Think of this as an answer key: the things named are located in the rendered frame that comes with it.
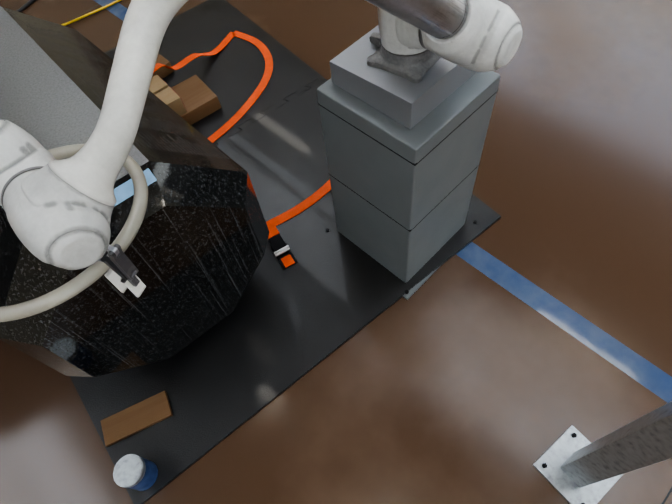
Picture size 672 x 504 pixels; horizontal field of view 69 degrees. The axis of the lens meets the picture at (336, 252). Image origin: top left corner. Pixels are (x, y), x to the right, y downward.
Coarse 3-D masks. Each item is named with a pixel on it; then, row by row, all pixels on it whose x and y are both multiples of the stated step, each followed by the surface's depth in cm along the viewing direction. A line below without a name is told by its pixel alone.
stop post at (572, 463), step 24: (576, 432) 167; (624, 432) 123; (648, 432) 109; (552, 456) 164; (576, 456) 153; (600, 456) 135; (624, 456) 124; (648, 456) 115; (552, 480) 160; (576, 480) 158; (600, 480) 144
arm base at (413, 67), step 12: (372, 36) 144; (372, 60) 140; (384, 60) 139; (396, 60) 135; (408, 60) 134; (420, 60) 135; (432, 60) 137; (396, 72) 137; (408, 72) 135; (420, 72) 135
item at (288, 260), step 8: (272, 232) 214; (272, 240) 213; (280, 240) 213; (272, 248) 215; (280, 248) 212; (288, 248) 212; (280, 256) 212; (288, 256) 212; (280, 264) 210; (288, 264) 209
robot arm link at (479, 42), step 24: (384, 0) 88; (408, 0) 90; (432, 0) 95; (456, 0) 102; (480, 0) 106; (432, 24) 101; (456, 24) 106; (480, 24) 107; (504, 24) 109; (432, 48) 114; (456, 48) 110; (480, 48) 112; (504, 48) 111
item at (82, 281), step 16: (80, 144) 121; (128, 160) 114; (144, 176) 112; (144, 192) 108; (144, 208) 106; (128, 224) 102; (128, 240) 101; (96, 272) 97; (64, 288) 95; (80, 288) 96; (16, 304) 95; (32, 304) 94; (48, 304) 95; (0, 320) 95
